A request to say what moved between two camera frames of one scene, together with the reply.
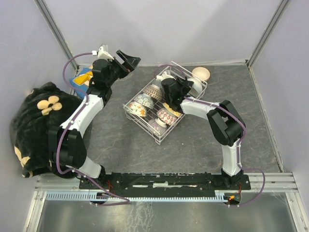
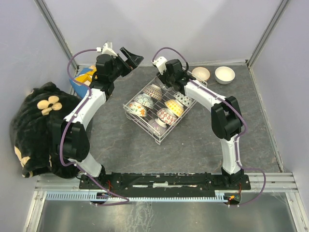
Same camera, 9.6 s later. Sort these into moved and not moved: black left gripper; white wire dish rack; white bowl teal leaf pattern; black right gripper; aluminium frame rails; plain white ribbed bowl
Moved: black right gripper; plain white ribbed bowl
Not moved: white bowl teal leaf pattern; aluminium frame rails; black left gripper; white wire dish rack
